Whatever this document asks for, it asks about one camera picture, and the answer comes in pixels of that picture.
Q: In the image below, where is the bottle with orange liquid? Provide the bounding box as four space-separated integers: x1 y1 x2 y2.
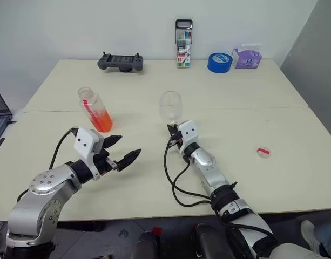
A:
77 86 113 133

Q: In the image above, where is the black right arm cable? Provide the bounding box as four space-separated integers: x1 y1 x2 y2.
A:
164 138 212 208

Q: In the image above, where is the blue tape roll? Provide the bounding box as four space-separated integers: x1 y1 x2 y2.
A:
207 52 234 74

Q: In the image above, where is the bottle cap with red stripe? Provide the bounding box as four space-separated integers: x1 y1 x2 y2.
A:
256 146 272 159

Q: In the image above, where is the gray partition panel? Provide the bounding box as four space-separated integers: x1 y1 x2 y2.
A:
279 0 331 109

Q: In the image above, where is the marker pen pack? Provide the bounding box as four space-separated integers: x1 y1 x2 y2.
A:
174 18 194 69

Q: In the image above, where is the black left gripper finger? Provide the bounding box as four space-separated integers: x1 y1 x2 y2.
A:
117 148 143 172
104 134 124 149

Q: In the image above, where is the gray handheld controller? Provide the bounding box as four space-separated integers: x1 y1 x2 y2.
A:
97 51 145 73

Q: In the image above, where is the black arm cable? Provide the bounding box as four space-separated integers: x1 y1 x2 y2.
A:
50 127 79 171
164 138 212 208

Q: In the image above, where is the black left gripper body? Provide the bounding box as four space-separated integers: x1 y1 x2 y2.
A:
93 149 120 176

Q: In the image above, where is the purple tissue box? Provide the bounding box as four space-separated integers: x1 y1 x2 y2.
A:
232 43 264 70

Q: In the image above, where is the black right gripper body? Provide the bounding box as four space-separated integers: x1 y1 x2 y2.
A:
167 128 183 147

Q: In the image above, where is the white shoe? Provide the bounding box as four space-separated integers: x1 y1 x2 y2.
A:
300 219 323 254

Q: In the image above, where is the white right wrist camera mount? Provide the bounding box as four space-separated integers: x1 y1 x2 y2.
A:
178 119 201 154

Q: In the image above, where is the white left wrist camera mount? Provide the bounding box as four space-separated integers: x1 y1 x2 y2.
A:
73 127 105 182

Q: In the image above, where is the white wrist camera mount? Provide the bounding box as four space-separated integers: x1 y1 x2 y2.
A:
73 127 105 182
178 119 201 154

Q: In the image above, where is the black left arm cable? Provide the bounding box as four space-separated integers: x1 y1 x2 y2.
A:
50 127 79 171

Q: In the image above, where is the dark rounded shape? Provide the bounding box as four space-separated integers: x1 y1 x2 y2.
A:
134 230 161 259
191 223 231 259

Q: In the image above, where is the clear plastic cup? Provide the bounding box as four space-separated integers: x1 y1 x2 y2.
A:
158 91 183 128

